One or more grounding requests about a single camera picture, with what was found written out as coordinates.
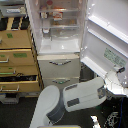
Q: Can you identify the upper fridge drawer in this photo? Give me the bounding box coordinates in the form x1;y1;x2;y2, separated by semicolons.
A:
37;54;80;78

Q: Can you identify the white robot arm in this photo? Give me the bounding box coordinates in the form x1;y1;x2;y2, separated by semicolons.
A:
29;67;128;128

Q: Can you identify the lower fridge drawer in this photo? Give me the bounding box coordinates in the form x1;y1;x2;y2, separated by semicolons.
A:
43;77;79;89

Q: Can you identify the fridge drawer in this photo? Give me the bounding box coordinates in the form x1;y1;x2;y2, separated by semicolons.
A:
43;77;79;89
37;54;80;78

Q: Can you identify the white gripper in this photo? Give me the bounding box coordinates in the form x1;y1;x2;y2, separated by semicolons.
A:
104;67;128;97

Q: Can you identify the grey box on cabinet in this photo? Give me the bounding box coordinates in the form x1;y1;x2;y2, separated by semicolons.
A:
0;5;26;17

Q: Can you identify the wooden drawer cabinet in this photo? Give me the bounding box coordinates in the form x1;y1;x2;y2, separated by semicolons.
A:
0;17;42;96

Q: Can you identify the white refrigerator body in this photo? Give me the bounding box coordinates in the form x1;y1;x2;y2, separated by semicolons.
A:
24;0;88;91

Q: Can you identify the white fridge door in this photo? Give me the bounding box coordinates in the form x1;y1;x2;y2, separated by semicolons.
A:
79;0;128;88

